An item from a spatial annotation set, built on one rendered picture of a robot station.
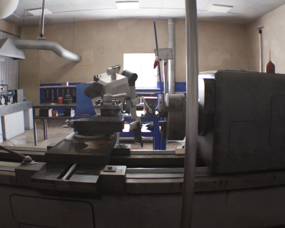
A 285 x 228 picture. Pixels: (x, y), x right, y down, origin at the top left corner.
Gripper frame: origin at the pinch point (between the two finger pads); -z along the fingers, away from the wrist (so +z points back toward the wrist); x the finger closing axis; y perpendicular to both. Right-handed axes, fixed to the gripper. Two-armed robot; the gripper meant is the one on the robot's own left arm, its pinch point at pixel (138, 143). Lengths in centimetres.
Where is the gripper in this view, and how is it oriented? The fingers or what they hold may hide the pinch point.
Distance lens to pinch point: 286.1
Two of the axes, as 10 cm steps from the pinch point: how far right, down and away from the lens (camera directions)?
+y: 7.5, -3.3, 5.7
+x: 6.5, 1.8, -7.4
